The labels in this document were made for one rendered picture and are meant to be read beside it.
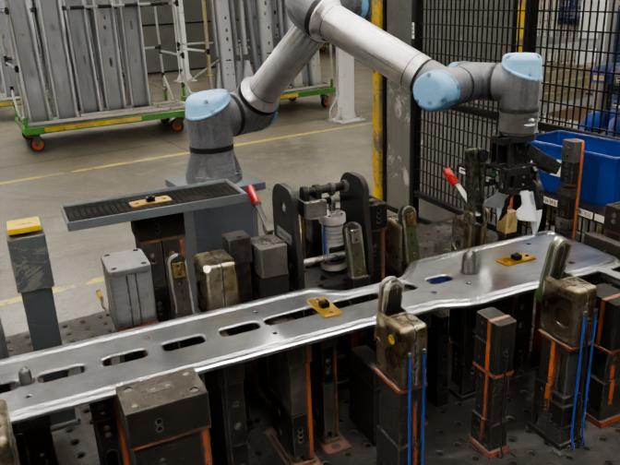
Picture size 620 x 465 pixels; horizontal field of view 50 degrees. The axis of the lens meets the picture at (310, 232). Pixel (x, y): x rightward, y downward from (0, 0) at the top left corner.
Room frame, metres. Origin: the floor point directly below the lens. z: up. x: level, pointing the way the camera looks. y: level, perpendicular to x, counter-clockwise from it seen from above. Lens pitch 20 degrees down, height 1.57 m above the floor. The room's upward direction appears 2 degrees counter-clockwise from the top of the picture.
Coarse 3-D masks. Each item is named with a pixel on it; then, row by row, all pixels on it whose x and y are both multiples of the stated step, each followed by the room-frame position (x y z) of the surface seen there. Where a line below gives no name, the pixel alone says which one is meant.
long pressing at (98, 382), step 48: (528, 240) 1.44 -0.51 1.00; (432, 288) 1.20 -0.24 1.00; (480, 288) 1.19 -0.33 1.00; (528, 288) 1.19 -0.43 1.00; (144, 336) 1.05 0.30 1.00; (192, 336) 1.04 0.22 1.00; (240, 336) 1.04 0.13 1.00; (288, 336) 1.03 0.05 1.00; (336, 336) 1.04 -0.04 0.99; (0, 384) 0.91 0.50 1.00; (48, 384) 0.90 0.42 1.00; (96, 384) 0.90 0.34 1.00
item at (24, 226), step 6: (6, 222) 1.24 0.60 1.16; (12, 222) 1.24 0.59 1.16; (18, 222) 1.24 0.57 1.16; (24, 222) 1.24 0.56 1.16; (30, 222) 1.23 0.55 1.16; (36, 222) 1.23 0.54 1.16; (12, 228) 1.21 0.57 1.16; (18, 228) 1.21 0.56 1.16; (24, 228) 1.21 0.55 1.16; (30, 228) 1.21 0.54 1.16; (36, 228) 1.22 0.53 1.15; (12, 234) 1.20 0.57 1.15
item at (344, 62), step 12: (336, 48) 8.32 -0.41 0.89; (336, 60) 8.32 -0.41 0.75; (348, 60) 8.26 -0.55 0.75; (336, 72) 8.32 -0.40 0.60; (348, 72) 8.26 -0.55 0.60; (348, 84) 8.26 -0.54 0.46; (348, 96) 8.26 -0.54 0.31; (348, 108) 8.26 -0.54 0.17; (336, 120) 8.25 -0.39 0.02; (348, 120) 8.24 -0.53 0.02; (360, 120) 8.23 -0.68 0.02
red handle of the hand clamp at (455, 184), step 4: (448, 168) 1.56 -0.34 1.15; (444, 172) 1.55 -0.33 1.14; (448, 172) 1.55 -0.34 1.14; (452, 172) 1.55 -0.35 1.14; (448, 176) 1.54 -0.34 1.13; (452, 176) 1.54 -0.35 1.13; (448, 180) 1.54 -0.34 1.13; (452, 180) 1.53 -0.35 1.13; (456, 180) 1.53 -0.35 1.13; (452, 184) 1.52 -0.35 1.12; (456, 184) 1.52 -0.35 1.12; (456, 188) 1.51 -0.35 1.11; (460, 188) 1.51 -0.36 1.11; (456, 192) 1.51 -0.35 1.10; (460, 192) 1.50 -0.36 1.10; (464, 192) 1.50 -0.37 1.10; (460, 196) 1.50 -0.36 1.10; (464, 196) 1.49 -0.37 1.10; (464, 200) 1.48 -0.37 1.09; (464, 204) 1.48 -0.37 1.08; (476, 212) 1.45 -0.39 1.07; (480, 212) 1.46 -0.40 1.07; (476, 216) 1.44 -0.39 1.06; (480, 216) 1.45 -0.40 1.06
